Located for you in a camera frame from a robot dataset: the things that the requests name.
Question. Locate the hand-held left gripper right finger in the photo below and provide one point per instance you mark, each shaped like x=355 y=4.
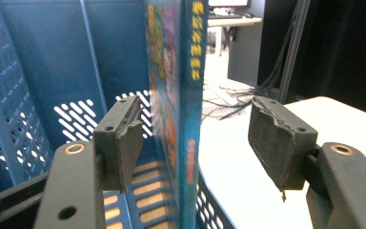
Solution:
x=279 y=143

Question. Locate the blue cartoon picture book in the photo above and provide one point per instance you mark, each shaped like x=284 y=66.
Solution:
x=184 y=111

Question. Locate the blue plastic file rack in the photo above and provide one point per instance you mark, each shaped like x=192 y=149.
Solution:
x=44 y=47

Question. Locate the black metal stand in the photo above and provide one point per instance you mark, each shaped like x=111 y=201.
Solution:
x=294 y=51

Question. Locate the dark grey cabinet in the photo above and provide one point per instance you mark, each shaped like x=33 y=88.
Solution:
x=246 y=54

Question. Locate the black keyboard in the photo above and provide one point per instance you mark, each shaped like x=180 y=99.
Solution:
x=224 y=15

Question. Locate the computer monitor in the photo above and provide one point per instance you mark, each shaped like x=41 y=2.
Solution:
x=228 y=2

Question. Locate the black curtain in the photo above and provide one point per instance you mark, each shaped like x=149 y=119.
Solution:
x=346 y=54

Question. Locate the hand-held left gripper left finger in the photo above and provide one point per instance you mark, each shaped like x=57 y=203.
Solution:
x=120 y=143

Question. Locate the white-legged desk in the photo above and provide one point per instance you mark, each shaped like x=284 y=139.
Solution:
x=235 y=21

